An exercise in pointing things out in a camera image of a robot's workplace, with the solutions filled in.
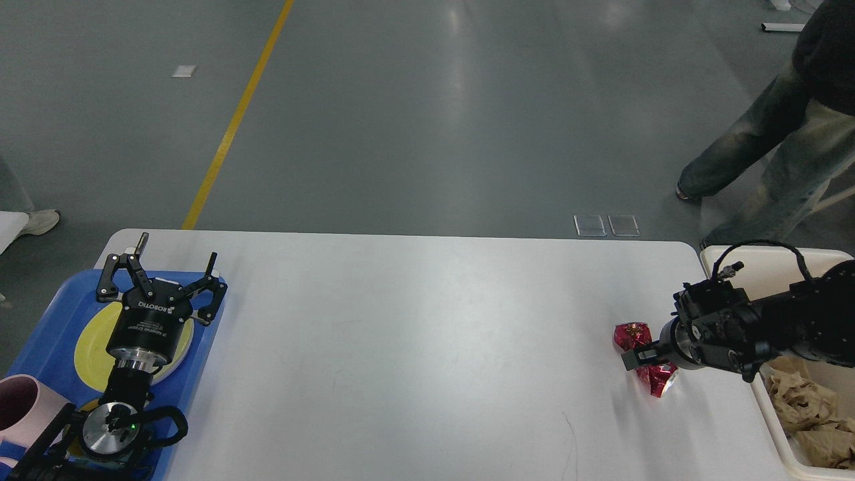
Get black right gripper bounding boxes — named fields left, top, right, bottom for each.
left=621, top=317, right=705, bottom=371

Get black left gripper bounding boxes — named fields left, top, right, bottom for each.
left=96, top=232, right=228, bottom=373

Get red foil wrapper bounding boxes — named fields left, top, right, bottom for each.
left=613, top=323, right=678, bottom=398

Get yellow plastic plate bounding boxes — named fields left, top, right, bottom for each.
left=74, top=301, right=194, bottom=392

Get beige napkin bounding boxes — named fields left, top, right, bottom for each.
left=794, top=418, right=854, bottom=471
left=761, top=356, right=838, bottom=434

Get pink ribbed mug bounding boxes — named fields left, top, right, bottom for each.
left=1, top=374, right=69, bottom=475

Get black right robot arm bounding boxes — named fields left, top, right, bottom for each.
left=622, top=251, right=854, bottom=383

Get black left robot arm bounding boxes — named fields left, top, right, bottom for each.
left=2, top=232, right=227, bottom=480

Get white shoe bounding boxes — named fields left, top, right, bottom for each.
left=16, top=209, right=61, bottom=238

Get floor outlet plates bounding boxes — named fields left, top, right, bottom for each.
left=573, top=215, right=641, bottom=238

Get cream plastic bin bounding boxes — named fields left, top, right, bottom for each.
left=688, top=246, right=853, bottom=480

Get person in faded jeans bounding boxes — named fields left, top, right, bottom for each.
left=675, top=1, right=854, bottom=247

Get white desk frame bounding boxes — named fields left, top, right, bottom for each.
left=760, top=22, right=804, bottom=33

